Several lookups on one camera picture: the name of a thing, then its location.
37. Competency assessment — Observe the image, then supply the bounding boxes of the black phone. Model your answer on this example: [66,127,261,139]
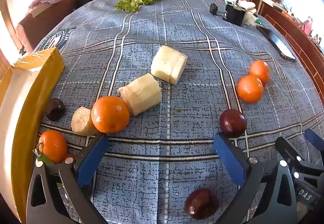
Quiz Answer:
[257,25,296,61]

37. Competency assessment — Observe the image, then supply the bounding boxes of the orange with green leaf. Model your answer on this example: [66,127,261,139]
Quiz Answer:
[33,130,68,166]

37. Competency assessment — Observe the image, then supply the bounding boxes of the white plastic object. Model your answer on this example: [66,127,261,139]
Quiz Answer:
[238,0,262,27]

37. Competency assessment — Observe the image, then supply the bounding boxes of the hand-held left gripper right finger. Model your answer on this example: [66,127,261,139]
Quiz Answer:
[213,133,298,224]

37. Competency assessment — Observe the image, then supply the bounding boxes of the green lettuce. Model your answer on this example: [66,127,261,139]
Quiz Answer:
[114,0,164,14]

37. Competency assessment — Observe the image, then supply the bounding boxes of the yellow taped cardboard box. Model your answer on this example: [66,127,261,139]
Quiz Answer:
[0,47,65,219]

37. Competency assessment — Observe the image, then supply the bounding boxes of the dark purple plum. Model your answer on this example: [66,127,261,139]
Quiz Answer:
[184,188,220,220]
[46,98,66,122]
[219,109,247,138]

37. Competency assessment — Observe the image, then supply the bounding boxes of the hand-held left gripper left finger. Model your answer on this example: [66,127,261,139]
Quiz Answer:
[27,133,110,224]

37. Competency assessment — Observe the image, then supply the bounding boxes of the brown armchair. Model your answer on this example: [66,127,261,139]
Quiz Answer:
[16,0,79,53]

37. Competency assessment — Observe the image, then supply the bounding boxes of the black electronic device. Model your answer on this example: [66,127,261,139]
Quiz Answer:
[224,0,247,26]

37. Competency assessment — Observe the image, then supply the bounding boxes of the wooden cabinet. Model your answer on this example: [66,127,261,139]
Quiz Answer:
[258,0,324,98]

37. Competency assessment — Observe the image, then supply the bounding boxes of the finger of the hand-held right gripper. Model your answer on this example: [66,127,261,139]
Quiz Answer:
[304,128,324,152]
[275,136,310,170]

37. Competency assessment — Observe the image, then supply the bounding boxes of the small peeled banana piece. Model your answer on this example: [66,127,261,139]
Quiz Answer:
[71,107,98,136]

